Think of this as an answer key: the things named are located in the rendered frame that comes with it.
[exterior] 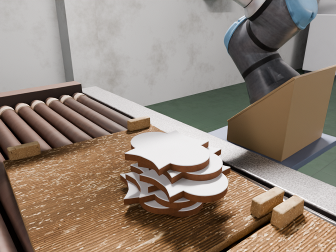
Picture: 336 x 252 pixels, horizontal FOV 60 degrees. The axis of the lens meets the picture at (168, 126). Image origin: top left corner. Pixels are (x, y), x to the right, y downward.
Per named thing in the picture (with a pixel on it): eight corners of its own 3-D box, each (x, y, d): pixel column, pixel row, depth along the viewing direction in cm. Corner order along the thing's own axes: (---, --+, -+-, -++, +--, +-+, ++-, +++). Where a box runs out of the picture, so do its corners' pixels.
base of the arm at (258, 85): (273, 101, 92) (257, 75, 94) (314, 76, 80) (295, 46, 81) (243, 113, 83) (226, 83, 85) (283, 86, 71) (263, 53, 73)
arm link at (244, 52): (259, 72, 91) (238, 37, 94) (292, 46, 80) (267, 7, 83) (233, 80, 85) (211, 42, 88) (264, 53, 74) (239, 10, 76)
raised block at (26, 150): (39, 151, 62) (37, 139, 61) (41, 155, 61) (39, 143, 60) (9, 159, 59) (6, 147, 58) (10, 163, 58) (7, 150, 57)
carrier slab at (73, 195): (151, 129, 78) (150, 123, 77) (286, 211, 46) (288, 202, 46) (4, 167, 59) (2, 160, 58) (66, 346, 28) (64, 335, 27)
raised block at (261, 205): (273, 199, 47) (276, 184, 46) (283, 205, 45) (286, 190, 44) (248, 213, 44) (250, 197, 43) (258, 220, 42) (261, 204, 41)
